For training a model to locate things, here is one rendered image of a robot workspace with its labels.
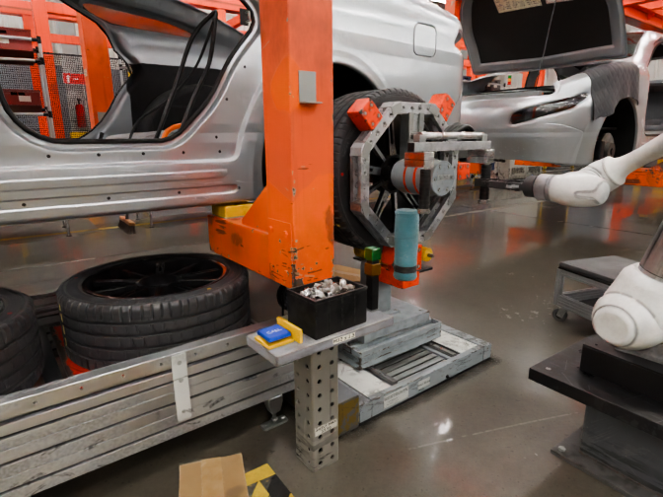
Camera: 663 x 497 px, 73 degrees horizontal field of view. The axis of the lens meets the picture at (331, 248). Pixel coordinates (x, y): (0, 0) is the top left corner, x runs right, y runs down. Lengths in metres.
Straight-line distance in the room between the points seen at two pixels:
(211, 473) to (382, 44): 1.90
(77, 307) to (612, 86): 4.13
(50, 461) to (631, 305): 1.51
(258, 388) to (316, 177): 0.73
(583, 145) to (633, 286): 3.10
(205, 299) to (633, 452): 1.36
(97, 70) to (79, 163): 2.33
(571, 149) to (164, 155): 3.38
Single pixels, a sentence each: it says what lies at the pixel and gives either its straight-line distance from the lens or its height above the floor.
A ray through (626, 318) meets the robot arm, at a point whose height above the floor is 0.57.
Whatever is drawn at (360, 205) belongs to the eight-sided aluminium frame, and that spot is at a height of 0.76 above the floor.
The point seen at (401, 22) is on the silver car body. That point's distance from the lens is 2.44.
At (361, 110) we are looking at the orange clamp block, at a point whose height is 1.08.
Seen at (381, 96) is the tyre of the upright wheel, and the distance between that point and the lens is 1.77.
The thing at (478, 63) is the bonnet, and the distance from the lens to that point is 5.76.
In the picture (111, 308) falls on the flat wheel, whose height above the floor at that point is 0.50.
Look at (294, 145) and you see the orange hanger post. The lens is 1.36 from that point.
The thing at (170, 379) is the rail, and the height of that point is 0.32.
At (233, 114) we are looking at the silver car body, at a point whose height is 1.08.
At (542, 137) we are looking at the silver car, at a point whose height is 0.97.
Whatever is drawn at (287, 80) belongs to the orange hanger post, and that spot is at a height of 1.16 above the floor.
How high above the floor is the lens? 1.00
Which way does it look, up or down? 14 degrees down
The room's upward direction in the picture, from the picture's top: straight up
